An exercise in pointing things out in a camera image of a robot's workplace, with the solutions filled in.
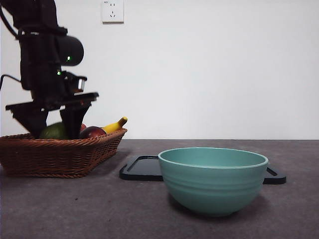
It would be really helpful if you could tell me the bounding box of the green avocado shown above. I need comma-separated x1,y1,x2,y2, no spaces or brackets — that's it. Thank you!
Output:
39,121,69,140

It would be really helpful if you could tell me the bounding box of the dark red plum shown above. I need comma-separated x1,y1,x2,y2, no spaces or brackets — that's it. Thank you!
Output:
79,126,107,139

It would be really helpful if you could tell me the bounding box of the brown wicker basket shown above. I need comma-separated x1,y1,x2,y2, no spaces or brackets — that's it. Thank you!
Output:
0,128,128,179

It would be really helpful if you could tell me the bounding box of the yellow banana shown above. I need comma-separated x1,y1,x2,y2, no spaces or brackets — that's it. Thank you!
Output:
101,116,128,134

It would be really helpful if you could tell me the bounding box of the dark rectangular tray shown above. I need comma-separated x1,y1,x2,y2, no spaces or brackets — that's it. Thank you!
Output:
119,155,287,185

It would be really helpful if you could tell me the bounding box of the teal ribbed bowl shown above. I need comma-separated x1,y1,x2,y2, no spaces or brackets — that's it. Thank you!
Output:
158,147,269,217

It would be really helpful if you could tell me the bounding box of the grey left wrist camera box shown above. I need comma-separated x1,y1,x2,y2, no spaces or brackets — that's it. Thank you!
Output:
62,71,88,95

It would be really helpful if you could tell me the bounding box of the black cable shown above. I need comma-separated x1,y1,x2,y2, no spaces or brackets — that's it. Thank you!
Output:
0,4,20,40
0,74,22,89

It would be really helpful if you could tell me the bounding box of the white wall socket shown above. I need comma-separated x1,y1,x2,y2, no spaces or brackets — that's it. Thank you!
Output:
101,0,125,25

